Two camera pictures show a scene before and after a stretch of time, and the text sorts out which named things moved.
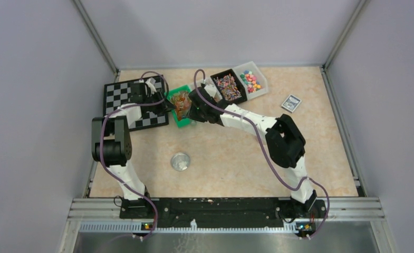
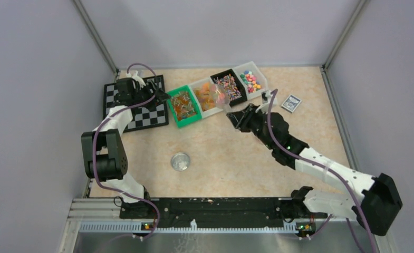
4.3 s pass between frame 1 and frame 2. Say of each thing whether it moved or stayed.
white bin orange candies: stayed
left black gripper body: moved
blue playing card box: stayed
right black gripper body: moved
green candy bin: stayed
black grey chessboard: stayed
